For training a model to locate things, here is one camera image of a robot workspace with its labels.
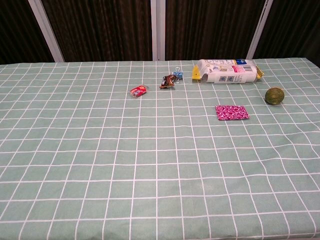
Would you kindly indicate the green striped ball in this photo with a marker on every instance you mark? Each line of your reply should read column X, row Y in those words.
column 274, row 95

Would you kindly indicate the white yellow snack bag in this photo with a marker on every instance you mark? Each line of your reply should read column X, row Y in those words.
column 225, row 72

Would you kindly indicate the dark ribbed partition panel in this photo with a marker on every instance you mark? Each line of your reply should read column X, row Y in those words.
column 295, row 27
column 17, row 32
column 100, row 30
column 212, row 27

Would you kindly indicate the brown crumpled candy wrapper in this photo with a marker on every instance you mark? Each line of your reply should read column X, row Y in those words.
column 167, row 81

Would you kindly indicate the green white grid tablecloth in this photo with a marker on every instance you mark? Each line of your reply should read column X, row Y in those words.
column 125, row 162

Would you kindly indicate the blue binder clip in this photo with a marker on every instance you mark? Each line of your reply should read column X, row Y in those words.
column 178, row 75

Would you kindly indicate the red candy packet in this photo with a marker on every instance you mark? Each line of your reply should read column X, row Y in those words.
column 138, row 91

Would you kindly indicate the white partition frame post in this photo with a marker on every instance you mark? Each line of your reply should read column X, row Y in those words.
column 260, row 30
column 46, row 31
column 158, row 30

